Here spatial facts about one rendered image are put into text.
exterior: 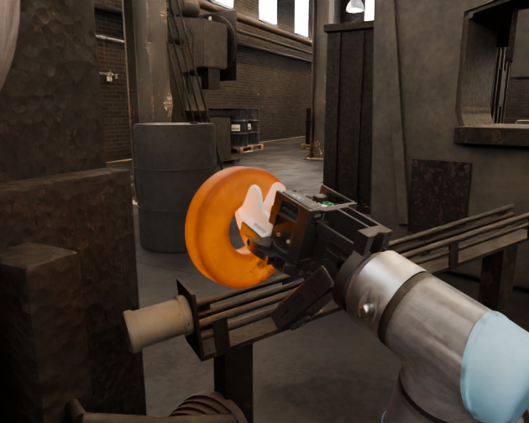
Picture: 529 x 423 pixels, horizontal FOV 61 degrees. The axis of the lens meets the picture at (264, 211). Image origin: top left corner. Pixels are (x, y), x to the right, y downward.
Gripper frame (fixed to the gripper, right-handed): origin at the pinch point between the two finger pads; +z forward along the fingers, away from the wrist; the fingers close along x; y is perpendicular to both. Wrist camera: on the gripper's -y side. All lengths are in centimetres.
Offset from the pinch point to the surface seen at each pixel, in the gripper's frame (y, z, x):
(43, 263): -7.6, 8.4, 21.6
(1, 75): 12.7, 13.5, 24.0
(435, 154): -33, 89, -210
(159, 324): -18.3, 4.4, 7.8
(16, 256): -8.2, 12.0, 23.7
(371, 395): -90, 15, -85
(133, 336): -19.2, 4.5, 11.5
